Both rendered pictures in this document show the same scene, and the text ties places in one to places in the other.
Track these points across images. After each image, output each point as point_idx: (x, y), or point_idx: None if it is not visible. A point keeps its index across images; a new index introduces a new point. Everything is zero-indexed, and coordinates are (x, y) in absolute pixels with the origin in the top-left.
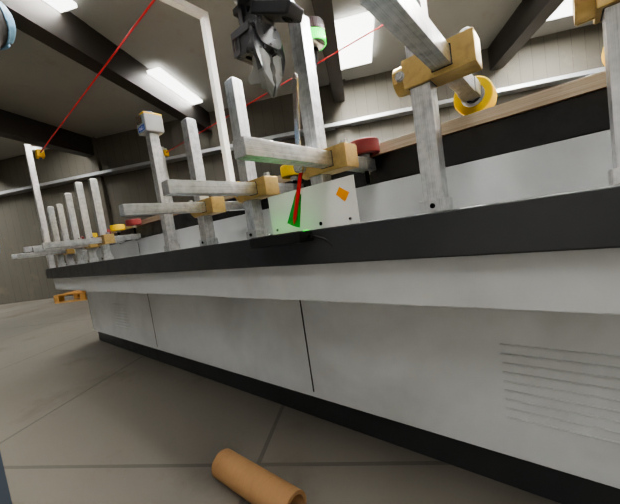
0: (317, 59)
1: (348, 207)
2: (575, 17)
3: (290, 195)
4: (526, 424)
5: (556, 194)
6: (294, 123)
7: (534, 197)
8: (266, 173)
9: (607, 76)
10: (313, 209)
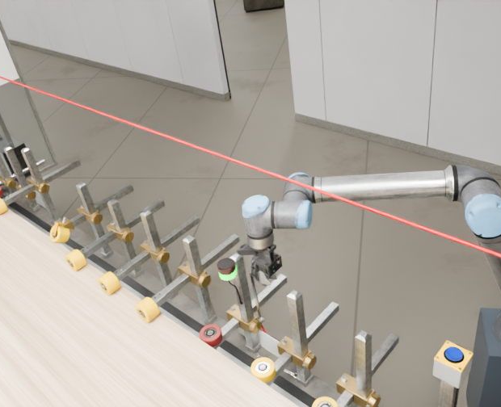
0: (228, 281)
1: (242, 329)
2: (168, 259)
3: (270, 337)
4: None
5: (189, 297)
6: (257, 296)
7: (192, 300)
8: (284, 338)
9: (166, 274)
10: (258, 337)
